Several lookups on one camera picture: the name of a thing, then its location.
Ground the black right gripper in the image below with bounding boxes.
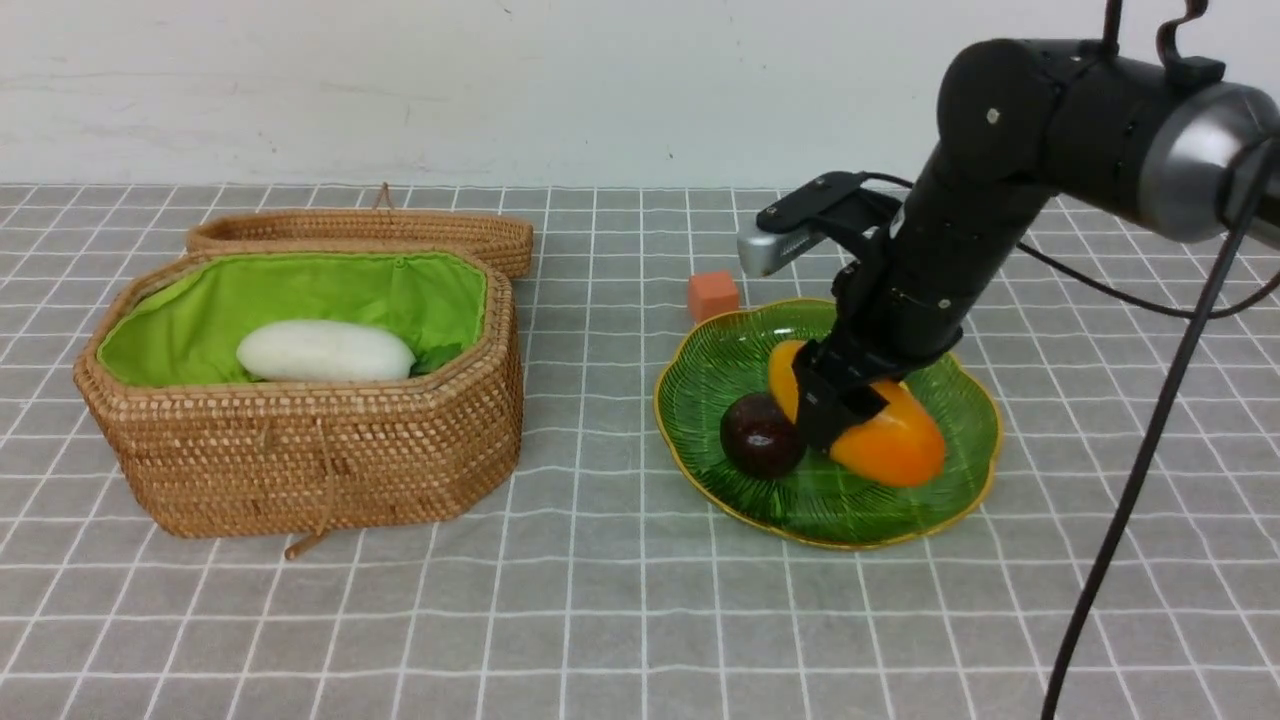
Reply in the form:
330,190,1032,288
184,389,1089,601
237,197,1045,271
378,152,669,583
794,234,965,454

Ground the dark purple passion fruit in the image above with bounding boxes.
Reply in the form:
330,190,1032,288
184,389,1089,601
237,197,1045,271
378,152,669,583
719,392,806,480

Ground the orange yellow mango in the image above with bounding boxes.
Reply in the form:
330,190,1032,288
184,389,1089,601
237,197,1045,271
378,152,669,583
765,340,946,488

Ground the white radish with green stem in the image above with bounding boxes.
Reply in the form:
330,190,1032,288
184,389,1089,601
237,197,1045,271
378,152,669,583
236,319,465,383

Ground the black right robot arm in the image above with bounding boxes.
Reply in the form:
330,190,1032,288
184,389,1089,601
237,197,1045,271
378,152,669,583
792,38,1277,454

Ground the green glass leaf plate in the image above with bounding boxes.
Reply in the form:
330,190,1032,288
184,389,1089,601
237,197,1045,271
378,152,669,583
653,299,1004,551

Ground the small orange cube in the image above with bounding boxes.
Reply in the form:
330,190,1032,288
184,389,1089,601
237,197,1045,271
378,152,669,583
686,270,742,325

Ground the grey grid tablecloth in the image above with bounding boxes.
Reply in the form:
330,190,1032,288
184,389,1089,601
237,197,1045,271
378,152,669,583
0,184,1280,720

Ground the woven rattan basket lid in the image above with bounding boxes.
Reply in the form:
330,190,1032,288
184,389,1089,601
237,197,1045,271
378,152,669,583
186,184,535,278

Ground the woven rattan basket green lining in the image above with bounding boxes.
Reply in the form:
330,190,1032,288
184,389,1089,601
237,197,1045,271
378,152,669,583
74,245,525,541

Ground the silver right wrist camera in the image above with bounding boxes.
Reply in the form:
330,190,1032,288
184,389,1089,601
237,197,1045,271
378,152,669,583
736,227,827,279

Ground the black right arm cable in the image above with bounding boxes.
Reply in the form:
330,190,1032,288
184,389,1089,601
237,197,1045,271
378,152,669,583
860,0,1280,720

